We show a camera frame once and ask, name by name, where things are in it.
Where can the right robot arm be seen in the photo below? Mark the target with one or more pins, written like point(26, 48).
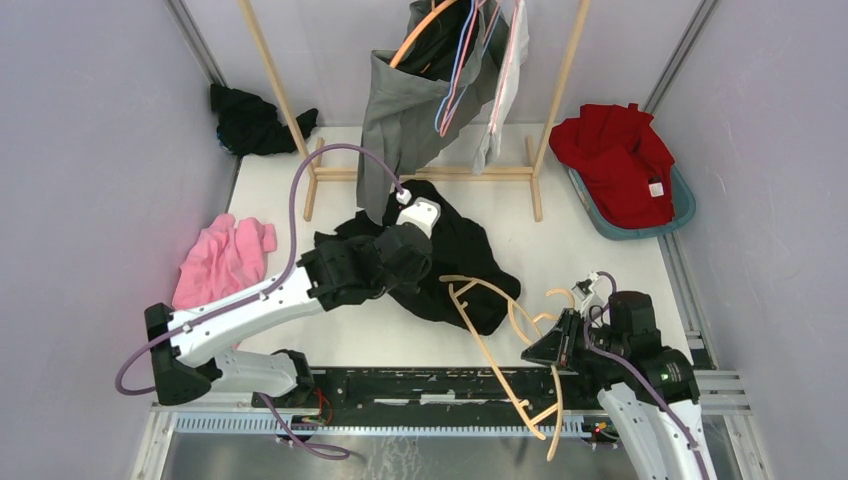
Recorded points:
point(648, 390)

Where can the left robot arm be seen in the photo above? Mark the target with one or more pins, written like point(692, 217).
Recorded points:
point(193, 350)

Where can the white cable duct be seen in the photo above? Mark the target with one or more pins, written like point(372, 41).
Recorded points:
point(266, 423)

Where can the red garment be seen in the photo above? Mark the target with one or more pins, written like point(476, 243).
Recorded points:
point(624, 164)

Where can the grey garment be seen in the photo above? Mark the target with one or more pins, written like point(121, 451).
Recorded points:
point(411, 117)

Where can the pink wire hanger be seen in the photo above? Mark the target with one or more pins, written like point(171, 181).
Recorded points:
point(514, 57)

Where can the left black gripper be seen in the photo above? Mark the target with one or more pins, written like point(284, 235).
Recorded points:
point(411, 283)

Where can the black garment corner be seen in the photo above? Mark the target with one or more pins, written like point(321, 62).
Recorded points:
point(247, 124)
point(460, 247)

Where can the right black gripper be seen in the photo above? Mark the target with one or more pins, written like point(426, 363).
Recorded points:
point(559, 344)

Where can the wooden clothes rack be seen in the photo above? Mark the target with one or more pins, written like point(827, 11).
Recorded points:
point(535, 151)

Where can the teal laundry basket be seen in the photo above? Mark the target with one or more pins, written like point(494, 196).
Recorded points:
point(683, 199)

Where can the white skirt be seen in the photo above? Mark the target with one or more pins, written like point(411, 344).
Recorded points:
point(489, 148)

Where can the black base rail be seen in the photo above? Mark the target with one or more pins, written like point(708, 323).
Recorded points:
point(435, 397)

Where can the pink garment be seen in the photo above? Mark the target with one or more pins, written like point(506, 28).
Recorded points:
point(228, 256)

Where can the wooden hanger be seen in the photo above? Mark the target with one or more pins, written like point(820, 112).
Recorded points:
point(548, 424)

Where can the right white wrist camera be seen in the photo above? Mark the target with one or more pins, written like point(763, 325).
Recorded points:
point(585, 294)

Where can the orange plastic hanger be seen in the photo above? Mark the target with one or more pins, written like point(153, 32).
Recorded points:
point(428, 37)

